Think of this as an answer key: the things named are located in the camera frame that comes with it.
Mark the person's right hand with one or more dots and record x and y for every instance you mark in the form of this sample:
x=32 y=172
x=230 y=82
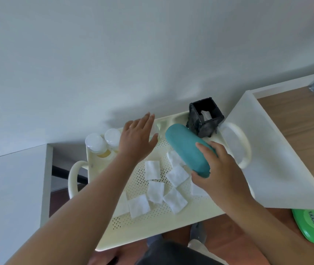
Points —
x=226 y=182

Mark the person's left hand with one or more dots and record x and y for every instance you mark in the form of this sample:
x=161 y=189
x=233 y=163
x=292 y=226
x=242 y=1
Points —
x=135 y=140

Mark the small clear bottle yellow liquid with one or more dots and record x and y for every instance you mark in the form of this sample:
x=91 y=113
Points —
x=112 y=137
x=96 y=144

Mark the white cotton pads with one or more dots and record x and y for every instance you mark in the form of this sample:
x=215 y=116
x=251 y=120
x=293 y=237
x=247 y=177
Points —
x=152 y=169

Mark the large teal bottle gold cap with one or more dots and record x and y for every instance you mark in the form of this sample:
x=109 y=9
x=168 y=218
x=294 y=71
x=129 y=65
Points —
x=187 y=149

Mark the black square pad holder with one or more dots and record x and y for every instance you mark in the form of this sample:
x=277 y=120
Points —
x=206 y=128

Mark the cream perforated tray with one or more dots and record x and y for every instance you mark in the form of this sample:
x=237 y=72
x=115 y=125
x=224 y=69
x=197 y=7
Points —
x=146 y=226

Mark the person's right forearm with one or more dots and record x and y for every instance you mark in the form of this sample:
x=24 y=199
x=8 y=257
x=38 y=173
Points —
x=270 y=234

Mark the person's left forearm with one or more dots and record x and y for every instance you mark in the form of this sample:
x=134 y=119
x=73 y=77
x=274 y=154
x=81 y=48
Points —
x=77 y=218

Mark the person's right grey sock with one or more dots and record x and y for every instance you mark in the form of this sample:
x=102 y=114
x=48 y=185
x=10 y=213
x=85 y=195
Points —
x=198 y=231

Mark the person's grey sock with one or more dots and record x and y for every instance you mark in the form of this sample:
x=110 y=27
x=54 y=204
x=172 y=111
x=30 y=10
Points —
x=198 y=231
x=154 y=240

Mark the person's left grey sock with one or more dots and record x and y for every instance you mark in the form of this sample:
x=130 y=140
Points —
x=154 y=240

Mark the white shorts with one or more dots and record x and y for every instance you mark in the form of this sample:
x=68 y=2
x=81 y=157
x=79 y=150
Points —
x=201 y=247

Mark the black desk leg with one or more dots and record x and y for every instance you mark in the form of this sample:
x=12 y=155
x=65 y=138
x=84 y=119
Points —
x=63 y=173

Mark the dark grey shirt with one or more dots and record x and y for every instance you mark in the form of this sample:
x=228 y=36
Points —
x=168 y=255

